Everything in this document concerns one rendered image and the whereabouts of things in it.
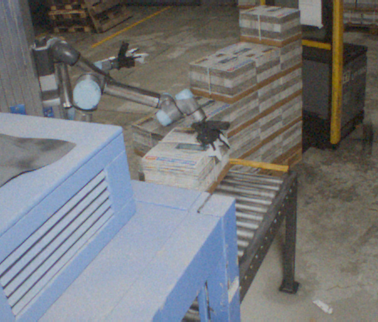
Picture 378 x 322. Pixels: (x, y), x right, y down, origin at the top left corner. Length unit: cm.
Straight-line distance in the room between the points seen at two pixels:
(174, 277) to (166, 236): 12
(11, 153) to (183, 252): 36
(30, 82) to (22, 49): 17
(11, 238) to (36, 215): 6
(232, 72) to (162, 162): 115
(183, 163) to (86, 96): 52
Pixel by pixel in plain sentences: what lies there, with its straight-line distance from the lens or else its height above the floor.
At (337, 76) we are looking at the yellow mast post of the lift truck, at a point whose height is 71.
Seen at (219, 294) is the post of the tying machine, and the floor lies 132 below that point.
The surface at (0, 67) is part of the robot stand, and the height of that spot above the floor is 149.
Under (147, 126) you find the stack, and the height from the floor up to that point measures 83.
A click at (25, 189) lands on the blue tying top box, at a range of 82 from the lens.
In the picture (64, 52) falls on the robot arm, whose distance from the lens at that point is 286.
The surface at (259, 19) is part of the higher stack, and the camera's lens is 375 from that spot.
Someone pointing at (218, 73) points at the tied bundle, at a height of 103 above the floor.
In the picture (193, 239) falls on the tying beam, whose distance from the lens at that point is 96.
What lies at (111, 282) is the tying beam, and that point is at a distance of 91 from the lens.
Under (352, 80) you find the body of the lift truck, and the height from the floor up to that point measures 56.
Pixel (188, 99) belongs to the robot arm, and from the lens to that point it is 227.
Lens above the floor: 214
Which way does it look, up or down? 29 degrees down
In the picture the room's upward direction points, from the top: 6 degrees counter-clockwise
